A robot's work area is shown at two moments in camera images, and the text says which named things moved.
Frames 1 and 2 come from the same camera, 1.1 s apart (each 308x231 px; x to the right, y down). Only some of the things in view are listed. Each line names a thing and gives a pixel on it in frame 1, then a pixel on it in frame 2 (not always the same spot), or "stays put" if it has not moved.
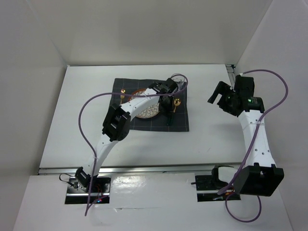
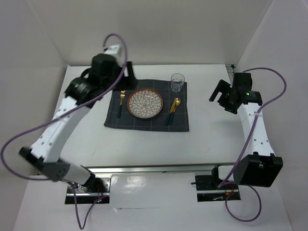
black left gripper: x=168 y=109 -> x=131 y=81
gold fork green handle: x=122 y=91 stays put
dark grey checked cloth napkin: x=153 y=119 stays put
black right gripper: x=224 y=89 stays put
